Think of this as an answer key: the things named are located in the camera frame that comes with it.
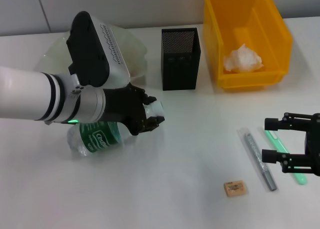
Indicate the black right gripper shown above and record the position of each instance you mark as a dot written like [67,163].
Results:
[314,144]

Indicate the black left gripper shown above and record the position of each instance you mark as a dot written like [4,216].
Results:
[122,104]

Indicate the mint green pen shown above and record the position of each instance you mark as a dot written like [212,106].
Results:
[275,141]

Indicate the clear green-label water bottle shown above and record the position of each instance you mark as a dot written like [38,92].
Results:
[97,139]

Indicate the white paper ball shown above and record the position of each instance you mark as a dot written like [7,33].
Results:
[242,60]

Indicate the silver glitter pen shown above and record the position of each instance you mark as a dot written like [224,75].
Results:
[257,154]

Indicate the black mesh pen holder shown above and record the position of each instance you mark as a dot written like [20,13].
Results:
[180,71]

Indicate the green glass fruit plate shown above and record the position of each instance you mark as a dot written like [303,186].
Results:
[135,54]

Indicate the beige eraser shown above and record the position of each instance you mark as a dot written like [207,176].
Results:
[234,188]

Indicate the yellow plastic bin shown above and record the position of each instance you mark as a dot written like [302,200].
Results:
[250,21]

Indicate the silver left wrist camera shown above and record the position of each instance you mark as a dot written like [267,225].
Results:
[92,54]

